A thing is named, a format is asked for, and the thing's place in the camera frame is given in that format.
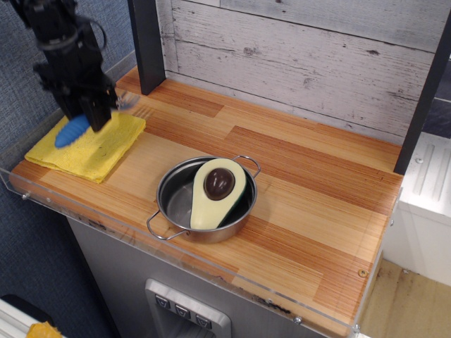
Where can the dark left shelf post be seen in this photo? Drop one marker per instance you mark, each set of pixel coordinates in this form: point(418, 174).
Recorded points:
point(147, 41)

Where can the grey toy fridge cabinet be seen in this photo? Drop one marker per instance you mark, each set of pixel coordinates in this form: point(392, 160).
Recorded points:
point(121, 271)

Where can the yellow towel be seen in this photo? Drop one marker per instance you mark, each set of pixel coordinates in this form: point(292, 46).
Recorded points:
point(94, 154)

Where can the clear acrylic guard rail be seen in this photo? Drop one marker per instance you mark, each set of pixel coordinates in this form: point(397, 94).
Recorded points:
point(312, 239)

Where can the small steel pot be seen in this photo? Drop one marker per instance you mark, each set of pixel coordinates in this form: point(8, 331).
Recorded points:
point(174, 199)

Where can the toy avocado half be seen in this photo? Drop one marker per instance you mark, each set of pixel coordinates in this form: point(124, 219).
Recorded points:
point(217, 187)

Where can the dark right shelf post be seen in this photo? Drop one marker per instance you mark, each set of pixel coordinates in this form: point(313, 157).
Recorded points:
point(425, 101)

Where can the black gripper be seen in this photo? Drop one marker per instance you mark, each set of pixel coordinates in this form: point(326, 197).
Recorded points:
point(73, 74)

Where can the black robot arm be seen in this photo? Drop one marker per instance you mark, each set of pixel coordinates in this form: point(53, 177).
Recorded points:
point(53, 17)

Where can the silver dispenser button panel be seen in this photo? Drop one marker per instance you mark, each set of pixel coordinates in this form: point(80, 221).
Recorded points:
point(176, 314)

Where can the yellow black object corner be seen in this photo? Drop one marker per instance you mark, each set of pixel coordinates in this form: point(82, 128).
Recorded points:
point(19, 318)

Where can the dark shelf post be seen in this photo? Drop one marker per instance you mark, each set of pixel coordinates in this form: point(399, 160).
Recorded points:
point(425, 101)
point(147, 41)

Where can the blue handled metal fork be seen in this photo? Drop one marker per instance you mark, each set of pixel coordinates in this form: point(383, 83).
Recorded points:
point(76, 127)

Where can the white toy sink unit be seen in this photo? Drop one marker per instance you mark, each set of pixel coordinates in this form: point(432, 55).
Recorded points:
point(418, 235)

